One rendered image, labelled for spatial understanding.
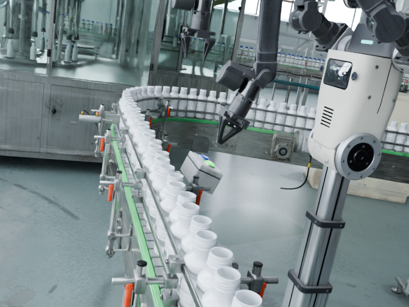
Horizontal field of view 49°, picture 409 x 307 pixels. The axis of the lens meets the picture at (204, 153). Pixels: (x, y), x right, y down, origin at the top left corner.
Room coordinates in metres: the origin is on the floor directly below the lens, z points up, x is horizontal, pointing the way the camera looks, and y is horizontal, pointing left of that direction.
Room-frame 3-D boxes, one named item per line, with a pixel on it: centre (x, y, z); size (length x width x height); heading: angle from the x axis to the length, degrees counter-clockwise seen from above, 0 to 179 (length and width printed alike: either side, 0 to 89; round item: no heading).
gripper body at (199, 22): (1.53, 0.09, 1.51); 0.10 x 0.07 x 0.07; 108
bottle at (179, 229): (0.79, 0.01, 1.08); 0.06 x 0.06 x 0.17
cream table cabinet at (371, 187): (5.12, -1.81, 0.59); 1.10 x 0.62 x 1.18; 90
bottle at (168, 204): (0.90, 0.05, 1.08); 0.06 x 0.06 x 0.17
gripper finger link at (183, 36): (1.53, 0.10, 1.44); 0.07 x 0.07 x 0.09; 18
